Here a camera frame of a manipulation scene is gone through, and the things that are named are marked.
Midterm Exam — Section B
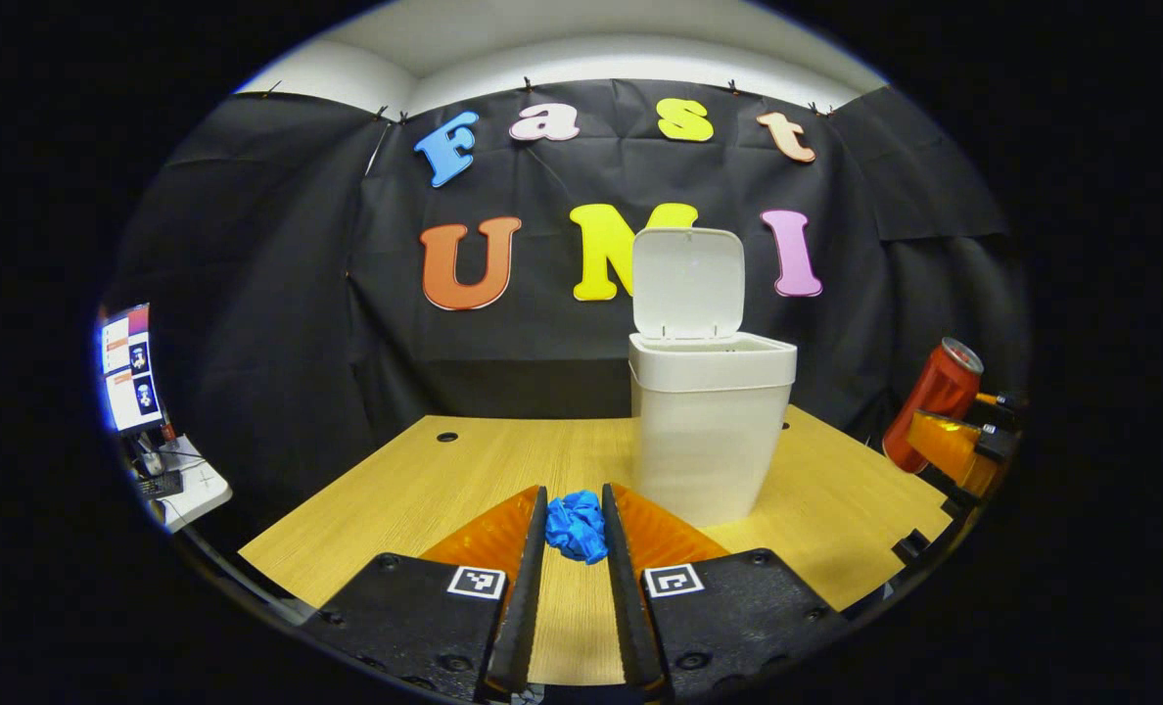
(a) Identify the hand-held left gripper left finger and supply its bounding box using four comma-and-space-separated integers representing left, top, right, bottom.
300, 485, 550, 704

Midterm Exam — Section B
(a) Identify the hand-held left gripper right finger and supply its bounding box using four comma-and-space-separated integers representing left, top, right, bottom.
601, 483, 849, 701

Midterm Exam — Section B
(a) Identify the red pop can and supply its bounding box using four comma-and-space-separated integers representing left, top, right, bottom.
882, 337, 985, 475

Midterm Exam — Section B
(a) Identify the blue paper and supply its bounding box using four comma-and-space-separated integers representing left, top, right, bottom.
545, 490, 609, 566

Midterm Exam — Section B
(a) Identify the white desktop garbage bin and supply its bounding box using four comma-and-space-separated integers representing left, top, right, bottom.
628, 227, 798, 528

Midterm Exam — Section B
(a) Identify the wooden desktop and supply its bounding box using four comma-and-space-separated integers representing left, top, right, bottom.
239, 406, 954, 686

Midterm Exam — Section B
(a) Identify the white side table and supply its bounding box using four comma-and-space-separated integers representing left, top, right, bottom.
136, 436, 233, 533

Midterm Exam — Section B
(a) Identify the black backdrop cloth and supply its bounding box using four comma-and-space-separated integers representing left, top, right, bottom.
102, 78, 1033, 549

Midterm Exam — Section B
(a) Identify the computer monitor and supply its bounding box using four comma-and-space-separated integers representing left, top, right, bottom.
99, 303, 164, 435

